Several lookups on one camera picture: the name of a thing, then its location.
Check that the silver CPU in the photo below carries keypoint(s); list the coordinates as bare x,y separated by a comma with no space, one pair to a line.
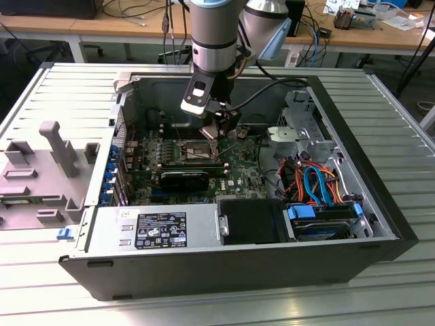
209,130

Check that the metal locking lever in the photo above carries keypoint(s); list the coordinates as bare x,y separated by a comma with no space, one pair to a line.
227,149
176,130

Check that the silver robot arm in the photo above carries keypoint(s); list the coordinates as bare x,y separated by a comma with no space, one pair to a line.
212,27

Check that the black RAM slot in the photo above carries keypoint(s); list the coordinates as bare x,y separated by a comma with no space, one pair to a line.
170,127
190,166
190,162
170,124
170,130
170,133

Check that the CPU socket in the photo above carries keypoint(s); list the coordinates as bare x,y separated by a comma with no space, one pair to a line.
193,151

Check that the silver coin cell battery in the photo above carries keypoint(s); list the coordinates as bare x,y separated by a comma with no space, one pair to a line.
242,131

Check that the green motherboard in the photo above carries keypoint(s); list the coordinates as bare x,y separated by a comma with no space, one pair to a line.
238,169

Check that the metal drive cage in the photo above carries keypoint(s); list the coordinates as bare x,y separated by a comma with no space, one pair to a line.
306,136

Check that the black box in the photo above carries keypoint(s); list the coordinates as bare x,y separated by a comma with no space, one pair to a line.
295,17

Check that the black graphics card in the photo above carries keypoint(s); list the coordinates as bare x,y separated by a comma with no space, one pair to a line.
183,181

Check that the wooden desk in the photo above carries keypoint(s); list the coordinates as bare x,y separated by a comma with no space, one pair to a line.
136,29

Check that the silver rear port block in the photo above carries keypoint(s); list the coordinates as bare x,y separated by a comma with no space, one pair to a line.
131,145
130,158

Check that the black power adaptor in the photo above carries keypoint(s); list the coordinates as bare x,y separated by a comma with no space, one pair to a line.
324,32

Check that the blue card retainer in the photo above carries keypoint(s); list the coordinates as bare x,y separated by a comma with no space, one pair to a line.
106,196
115,152
108,174

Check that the metal heat sink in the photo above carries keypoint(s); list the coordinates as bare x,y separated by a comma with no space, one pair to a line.
344,18

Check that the blue disk carrier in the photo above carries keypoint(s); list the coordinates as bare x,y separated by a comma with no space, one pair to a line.
300,212

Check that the grey blue box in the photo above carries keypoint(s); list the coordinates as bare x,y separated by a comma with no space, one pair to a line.
365,20

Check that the silver hard disk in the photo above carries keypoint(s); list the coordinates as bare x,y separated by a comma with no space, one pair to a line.
323,231

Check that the silver power supply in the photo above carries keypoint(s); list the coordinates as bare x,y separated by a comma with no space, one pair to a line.
108,220

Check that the black PC case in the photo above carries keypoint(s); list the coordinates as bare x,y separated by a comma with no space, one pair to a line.
204,271

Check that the white paper sheet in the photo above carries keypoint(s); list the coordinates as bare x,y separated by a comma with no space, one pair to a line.
401,22

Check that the black monitor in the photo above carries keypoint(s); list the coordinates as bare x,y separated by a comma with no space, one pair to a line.
51,8

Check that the grey parts rack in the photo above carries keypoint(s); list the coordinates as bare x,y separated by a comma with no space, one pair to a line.
40,190

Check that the blue plastic clip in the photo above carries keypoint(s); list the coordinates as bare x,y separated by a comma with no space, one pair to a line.
64,233

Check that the green RAM stick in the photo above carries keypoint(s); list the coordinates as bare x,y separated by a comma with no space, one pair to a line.
15,202

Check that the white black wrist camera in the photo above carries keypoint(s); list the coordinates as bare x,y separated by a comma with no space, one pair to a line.
195,107

